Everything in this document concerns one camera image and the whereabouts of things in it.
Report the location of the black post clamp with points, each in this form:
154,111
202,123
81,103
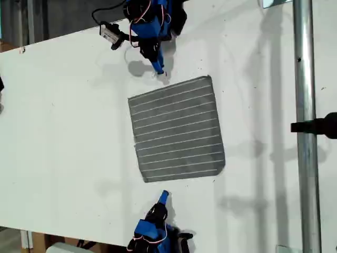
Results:
316,126

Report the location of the black camera stalk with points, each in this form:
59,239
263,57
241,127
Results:
123,39

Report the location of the white plastic container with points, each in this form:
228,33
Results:
65,248

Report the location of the black object at table edge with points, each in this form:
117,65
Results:
1,84

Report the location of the steel post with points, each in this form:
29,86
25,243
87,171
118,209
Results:
306,131

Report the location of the brown cardboard box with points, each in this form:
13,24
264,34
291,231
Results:
6,47

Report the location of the grey white-striped towel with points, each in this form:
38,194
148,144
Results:
176,129

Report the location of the white table leg bracket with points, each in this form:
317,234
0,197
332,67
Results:
26,238

